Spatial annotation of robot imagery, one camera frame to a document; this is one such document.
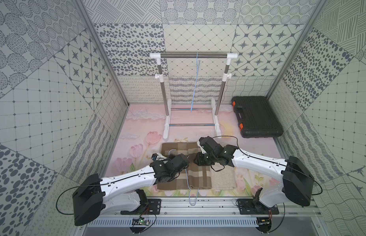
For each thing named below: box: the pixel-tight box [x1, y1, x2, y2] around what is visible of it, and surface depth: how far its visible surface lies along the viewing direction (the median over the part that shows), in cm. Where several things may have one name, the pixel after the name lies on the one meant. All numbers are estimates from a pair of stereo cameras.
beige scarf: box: [210, 162, 237, 191], surface depth 82 cm
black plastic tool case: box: [231, 95, 284, 139], surface depth 106 cm
